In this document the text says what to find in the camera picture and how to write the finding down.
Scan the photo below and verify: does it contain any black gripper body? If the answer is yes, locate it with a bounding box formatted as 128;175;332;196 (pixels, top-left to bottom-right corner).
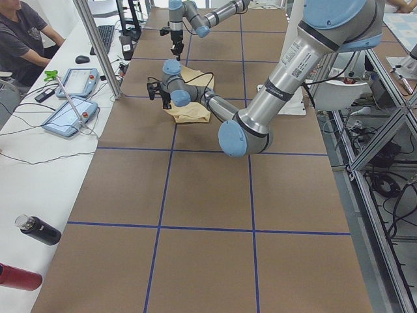
171;31;183;46
162;93;171;105

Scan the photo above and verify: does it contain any beige long sleeve graphic shirt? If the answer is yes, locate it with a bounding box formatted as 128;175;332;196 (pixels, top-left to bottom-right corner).
164;66;214;123

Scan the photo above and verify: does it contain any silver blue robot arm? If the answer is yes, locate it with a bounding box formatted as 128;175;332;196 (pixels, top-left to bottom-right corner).
156;0;385;157
166;0;250;61

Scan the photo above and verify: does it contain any black monitor stand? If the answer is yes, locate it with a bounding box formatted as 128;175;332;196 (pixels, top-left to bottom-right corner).
115;0;143;42

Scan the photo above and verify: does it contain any black keyboard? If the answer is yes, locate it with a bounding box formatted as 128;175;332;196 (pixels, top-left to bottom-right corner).
97;25;115;53

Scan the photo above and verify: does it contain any far blue teach pendant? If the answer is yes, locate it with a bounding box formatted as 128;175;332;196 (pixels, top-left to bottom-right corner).
58;68;99;98

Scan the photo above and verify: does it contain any blue teach pendant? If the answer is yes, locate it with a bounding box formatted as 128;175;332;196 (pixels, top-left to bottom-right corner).
41;96;98;138
58;68;99;98

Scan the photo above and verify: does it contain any black computer mouse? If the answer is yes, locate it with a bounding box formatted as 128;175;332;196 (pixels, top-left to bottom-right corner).
75;55;90;64

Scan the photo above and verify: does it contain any near blue teach pendant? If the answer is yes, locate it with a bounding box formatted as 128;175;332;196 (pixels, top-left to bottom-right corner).
41;96;98;138

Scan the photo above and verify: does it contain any green clip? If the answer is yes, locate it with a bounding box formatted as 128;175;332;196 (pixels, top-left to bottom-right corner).
44;70;59;82

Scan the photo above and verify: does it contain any small black phone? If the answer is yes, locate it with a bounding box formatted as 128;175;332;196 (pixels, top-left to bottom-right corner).
35;88;55;103

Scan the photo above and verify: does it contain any seated person in dark shirt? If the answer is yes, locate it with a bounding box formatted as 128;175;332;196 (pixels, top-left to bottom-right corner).
1;1;65;87

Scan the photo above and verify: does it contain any white plastic chair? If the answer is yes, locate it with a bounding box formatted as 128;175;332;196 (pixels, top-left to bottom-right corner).
313;80;371;111

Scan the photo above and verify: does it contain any black water bottle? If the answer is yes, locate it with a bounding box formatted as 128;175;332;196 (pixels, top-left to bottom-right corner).
14;215;62;246

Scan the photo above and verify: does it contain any red water bottle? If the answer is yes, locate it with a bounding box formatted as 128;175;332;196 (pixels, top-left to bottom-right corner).
1;264;43;291

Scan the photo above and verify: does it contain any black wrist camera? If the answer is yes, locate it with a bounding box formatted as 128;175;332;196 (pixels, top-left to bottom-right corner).
159;27;171;36
147;82;161;100

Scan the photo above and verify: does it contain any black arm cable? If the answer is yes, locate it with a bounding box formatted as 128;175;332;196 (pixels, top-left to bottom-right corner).
148;72;216;98

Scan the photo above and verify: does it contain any aluminium frame post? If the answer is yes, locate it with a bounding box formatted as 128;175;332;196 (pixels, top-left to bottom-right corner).
73;0;122;100

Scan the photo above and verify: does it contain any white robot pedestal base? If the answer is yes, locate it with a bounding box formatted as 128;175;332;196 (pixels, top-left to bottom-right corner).
250;84;306;118

